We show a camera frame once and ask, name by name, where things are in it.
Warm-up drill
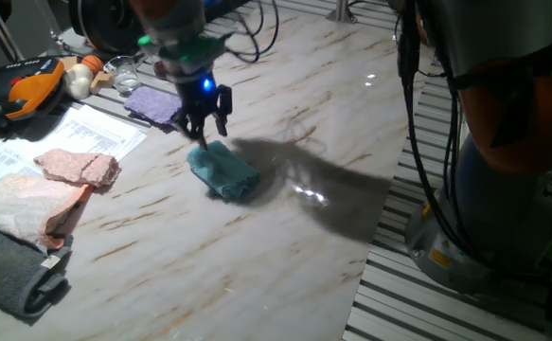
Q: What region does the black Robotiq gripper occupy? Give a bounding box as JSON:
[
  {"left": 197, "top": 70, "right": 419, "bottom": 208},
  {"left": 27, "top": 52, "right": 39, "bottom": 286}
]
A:
[{"left": 172, "top": 70, "right": 234, "bottom": 152}]

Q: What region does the large pink white towel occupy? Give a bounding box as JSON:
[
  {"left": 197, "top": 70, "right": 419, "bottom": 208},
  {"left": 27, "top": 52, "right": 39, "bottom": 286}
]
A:
[{"left": 0, "top": 172, "right": 96, "bottom": 251}]

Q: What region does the glass beaker with clear liquid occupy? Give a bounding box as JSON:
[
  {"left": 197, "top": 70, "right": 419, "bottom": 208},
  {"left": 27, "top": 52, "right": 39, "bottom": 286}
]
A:
[{"left": 103, "top": 55, "right": 142, "bottom": 96}]

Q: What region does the printed white paper sheet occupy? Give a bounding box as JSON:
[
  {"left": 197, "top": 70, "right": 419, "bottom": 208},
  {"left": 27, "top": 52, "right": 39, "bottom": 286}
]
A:
[
  {"left": 17, "top": 104, "right": 149, "bottom": 162},
  {"left": 0, "top": 140, "right": 45, "bottom": 200}
]

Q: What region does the notched wooden block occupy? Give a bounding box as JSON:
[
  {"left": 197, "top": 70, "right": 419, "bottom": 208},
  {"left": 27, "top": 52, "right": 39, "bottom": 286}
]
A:
[{"left": 89, "top": 70, "right": 115, "bottom": 95}]

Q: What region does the small pink terry cloth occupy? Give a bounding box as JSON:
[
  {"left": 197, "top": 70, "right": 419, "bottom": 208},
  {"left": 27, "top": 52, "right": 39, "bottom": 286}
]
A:
[{"left": 33, "top": 148, "right": 122, "bottom": 188}]

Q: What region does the metal post base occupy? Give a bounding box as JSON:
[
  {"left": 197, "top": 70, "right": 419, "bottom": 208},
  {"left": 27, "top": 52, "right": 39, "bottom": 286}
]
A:
[{"left": 326, "top": 0, "right": 358, "bottom": 24}]

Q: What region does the teal terry cloth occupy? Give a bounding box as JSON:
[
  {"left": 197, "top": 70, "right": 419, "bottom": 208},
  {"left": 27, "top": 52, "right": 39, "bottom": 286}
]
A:
[{"left": 186, "top": 139, "right": 261, "bottom": 200}]

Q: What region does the large black round device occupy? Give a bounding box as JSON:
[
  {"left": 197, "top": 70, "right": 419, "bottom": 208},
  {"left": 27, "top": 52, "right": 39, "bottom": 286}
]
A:
[{"left": 66, "top": 0, "right": 144, "bottom": 54}]

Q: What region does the white garlic shaped toy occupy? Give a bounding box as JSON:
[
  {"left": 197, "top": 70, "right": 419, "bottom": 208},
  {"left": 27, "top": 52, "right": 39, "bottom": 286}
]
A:
[{"left": 62, "top": 63, "right": 95, "bottom": 101}]

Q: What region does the orange black teach pendant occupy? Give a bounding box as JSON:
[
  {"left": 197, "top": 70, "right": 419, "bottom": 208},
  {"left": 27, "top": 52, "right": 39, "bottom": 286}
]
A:
[{"left": 0, "top": 56, "right": 66, "bottom": 128}]

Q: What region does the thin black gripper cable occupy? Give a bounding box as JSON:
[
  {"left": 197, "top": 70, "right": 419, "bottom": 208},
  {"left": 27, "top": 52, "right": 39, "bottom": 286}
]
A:
[{"left": 223, "top": 0, "right": 280, "bottom": 64}]

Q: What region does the black cable bundle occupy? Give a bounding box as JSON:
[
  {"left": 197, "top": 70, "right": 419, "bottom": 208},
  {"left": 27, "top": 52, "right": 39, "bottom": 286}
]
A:
[{"left": 396, "top": 0, "right": 476, "bottom": 266}]

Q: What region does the purple terry cloth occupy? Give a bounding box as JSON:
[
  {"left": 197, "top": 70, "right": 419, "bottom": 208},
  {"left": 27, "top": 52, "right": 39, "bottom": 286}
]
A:
[{"left": 123, "top": 85, "right": 183, "bottom": 126}]

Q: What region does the small orange toy basketball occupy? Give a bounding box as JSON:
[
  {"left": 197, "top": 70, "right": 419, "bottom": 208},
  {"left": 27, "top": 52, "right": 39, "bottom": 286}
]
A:
[{"left": 80, "top": 54, "right": 104, "bottom": 76}]

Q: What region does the gray folded towel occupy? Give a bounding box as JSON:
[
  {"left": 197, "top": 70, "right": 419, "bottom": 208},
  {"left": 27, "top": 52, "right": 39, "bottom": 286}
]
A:
[{"left": 0, "top": 226, "right": 74, "bottom": 319}]

